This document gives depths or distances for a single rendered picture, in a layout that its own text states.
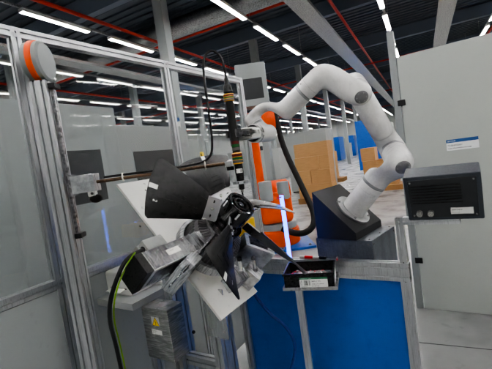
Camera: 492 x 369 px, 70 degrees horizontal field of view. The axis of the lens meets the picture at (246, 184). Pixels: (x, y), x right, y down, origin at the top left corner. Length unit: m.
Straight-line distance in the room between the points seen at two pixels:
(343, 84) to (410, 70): 1.57
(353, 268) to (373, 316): 0.24
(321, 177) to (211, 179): 7.95
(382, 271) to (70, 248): 1.31
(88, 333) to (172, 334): 0.34
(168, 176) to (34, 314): 0.80
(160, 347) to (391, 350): 1.01
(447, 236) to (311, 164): 6.61
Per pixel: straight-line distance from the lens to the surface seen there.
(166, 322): 1.54
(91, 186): 1.51
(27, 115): 1.71
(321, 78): 1.54
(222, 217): 1.34
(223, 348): 1.54
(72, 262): 1.59
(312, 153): 9.39
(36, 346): 1.75
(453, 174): 1.51
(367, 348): 1.89
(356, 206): 1.85
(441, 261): 3.17
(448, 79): 3.02
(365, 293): 1.77
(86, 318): 1.64
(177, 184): 1.28
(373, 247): 1.78
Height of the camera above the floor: 1.39
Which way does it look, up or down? 4 degrees down
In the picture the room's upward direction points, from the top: 8 degrees counter-clockwise
